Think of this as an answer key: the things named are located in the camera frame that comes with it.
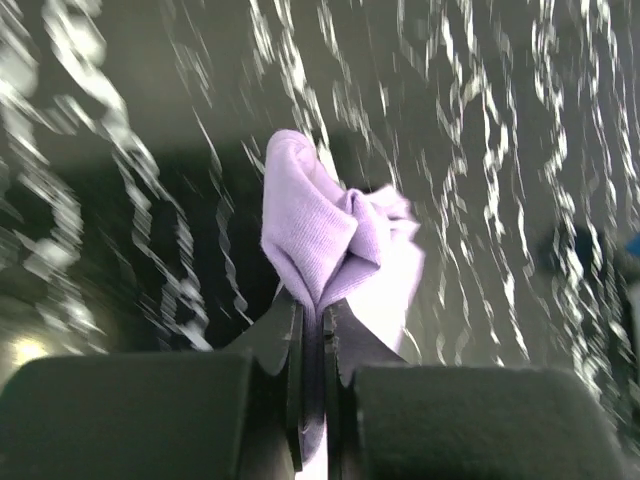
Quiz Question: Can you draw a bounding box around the purple t shirt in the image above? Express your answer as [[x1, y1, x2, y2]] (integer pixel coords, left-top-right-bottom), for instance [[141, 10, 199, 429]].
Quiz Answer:
[[261, 130, 424, 479]]

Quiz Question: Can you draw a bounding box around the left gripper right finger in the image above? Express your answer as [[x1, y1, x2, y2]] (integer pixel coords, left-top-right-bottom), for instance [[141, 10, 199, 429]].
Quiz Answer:
[[323, 302, 626, 480]]

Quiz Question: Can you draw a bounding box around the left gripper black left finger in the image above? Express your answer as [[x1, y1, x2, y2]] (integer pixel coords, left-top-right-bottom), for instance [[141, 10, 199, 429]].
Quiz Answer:
[[1, 292, 303, 479]]

